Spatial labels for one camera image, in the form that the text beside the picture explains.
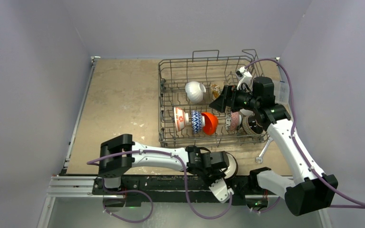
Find silver wrench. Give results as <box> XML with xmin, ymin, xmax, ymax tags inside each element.
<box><xmin>255</xmin><ymin>137</ymin><xmax>274</xmax><ymax>164</ymax></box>

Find orange bowl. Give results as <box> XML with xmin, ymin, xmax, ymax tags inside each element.
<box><xmin>201</xmin><ymin>112</ymin><xmax>219</xmax><ymax>135</ymax></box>

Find red white patterned bowl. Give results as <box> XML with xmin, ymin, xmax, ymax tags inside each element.
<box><xmin>173</xmin><ymin>107</ymin><xmax>189</xmax><ymax>132</ymax></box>

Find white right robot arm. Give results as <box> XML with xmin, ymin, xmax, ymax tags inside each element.
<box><xmin>209</xmin><ymin>76</ymin><xmax>338</xmax><ymax>216</ymax></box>

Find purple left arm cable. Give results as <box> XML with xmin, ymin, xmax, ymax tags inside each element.
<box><xmin>86</xmin><ymin>149</ymin><xmax>233</xmax><ymax>220</ymax></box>

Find floral patterned bowl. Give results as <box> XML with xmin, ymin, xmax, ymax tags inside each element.
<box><xmin>225</xmin><ymin>112</ymin><xmax>242</xmax><ymax>132</ymax></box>

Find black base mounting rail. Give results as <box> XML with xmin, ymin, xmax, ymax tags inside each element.
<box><xmin>92</xmin><ymin>175</ymin><xmax>278</xmax><ymax>208</ymax></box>

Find blue white zigzag bowl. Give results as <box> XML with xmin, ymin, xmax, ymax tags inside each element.
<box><xmin>191</xmin><ymin>110</ymin><xmax>205</xmax><ymax>134</ymax></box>

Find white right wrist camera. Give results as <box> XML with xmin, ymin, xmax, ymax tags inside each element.
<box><xmin>236</xmin><ymin>66</ymin><xmax>253</xmax><ymax>92</ymax></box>

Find black bowl white inside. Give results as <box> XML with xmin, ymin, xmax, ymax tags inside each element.
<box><xmin>222</xmin><ymin>153</ymin><xmax>238</xmax><ymax>180</ymax></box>

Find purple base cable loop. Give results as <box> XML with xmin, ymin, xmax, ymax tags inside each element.
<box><xmin>102</xmin><ymin>189</ymin><xmax>154</xmax><ymax>224</ymax></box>

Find grey wire dish rack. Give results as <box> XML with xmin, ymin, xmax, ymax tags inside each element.
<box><xmin>157</xmin><ymin>48</ymin><xmax>273</xmax><ymax>151</ymax></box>

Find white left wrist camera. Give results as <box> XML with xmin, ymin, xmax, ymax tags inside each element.
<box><xmin>209</xmin><ymin>178</ymin><xmax>234</xmax><ymax>203</ymax></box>

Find clear plastic organizer box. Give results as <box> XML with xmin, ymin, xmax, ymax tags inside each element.
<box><xmin>272</xmin><ymin>80</ymin><xmax>290</xmax><ymax>105</ymax></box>

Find brown gold patterned bowl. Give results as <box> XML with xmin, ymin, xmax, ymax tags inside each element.
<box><xmin>241</xmin><ymin>115</ymin><xmax>264</xmax><ymax>137</ymax></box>

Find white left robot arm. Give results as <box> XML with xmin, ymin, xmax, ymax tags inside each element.
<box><xmin>98</xmin><ymin>134</ymin><xmax>238</xmax><ymax>194</ymax></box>

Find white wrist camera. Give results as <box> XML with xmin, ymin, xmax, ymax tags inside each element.
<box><xmin>236</xmin><ymin>66</ymin><xmax>253</xmax><ymax>92</ymax></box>
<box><xmin>209</xmin><ymin>178</ymin><xmax>234</xmax><ymax>203</ymax></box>

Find plain white bowl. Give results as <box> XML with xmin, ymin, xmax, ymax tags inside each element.
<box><xmin>185</xmin><ymin>81</ymin><xmax>206</xmax><ymax>104</ymax></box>

